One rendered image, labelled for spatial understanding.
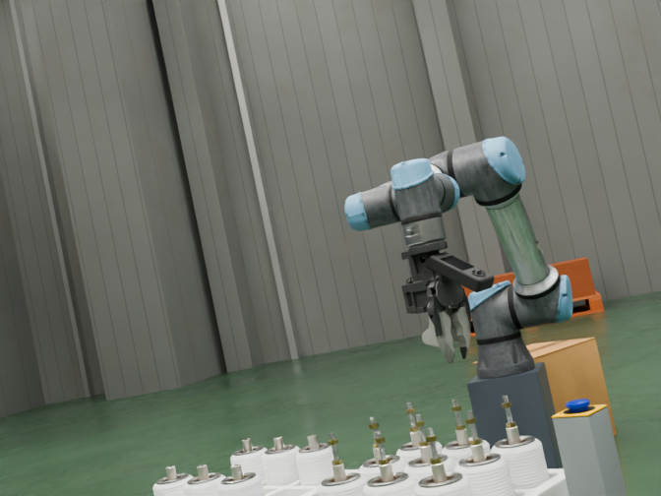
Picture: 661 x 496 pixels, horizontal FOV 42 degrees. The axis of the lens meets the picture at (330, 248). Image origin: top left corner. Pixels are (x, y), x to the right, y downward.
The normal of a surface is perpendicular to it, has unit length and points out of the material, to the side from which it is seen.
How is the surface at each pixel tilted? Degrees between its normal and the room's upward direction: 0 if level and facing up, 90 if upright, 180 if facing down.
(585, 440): 90
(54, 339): 90
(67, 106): 90
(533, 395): 90
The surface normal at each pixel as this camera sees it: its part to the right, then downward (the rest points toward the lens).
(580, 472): -0.68, 0.11
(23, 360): 0.92, -0.21
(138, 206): -0.33, 0.02
